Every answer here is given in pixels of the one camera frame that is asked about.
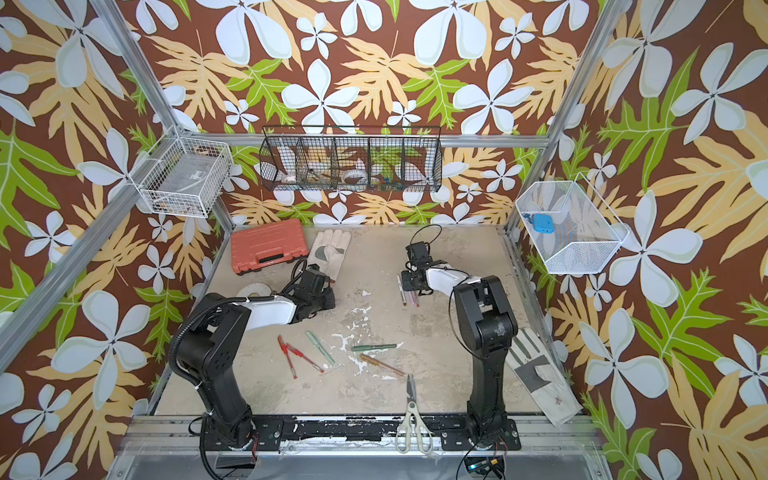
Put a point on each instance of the red plastic tool case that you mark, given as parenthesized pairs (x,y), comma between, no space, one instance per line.
(266,245)

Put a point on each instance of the black wire basket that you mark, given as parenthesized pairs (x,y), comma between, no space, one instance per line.
(357,159)

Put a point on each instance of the white-handled scissors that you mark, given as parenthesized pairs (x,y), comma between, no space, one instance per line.
(412,431)

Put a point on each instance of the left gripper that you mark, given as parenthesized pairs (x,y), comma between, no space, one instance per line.
(331,298)

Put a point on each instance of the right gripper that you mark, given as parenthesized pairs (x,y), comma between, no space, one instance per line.
(405,280)

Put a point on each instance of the white mesh basket right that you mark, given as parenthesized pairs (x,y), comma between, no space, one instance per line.
(588,232)

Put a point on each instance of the beige work glove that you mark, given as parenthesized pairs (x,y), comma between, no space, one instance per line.
(329,250)

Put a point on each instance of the light green pen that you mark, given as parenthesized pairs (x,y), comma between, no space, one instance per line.
(317,343)

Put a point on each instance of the grey striped work glove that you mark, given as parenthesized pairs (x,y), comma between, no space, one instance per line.
(531,362)

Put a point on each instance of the white wire basket left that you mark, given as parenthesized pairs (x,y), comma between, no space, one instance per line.
(182,174)

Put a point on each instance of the white tape roll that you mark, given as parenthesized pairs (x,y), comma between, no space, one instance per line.
(256,292)

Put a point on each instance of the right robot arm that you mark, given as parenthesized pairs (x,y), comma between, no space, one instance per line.
(480,309)

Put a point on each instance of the brown orange pen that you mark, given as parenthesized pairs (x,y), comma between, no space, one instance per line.
(378,363)

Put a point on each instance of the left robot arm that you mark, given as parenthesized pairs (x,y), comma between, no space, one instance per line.
(203,350)

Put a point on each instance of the blue object in basket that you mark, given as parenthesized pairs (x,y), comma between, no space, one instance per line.
(542,223)

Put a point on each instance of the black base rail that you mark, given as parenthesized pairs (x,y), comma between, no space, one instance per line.
(273,433)

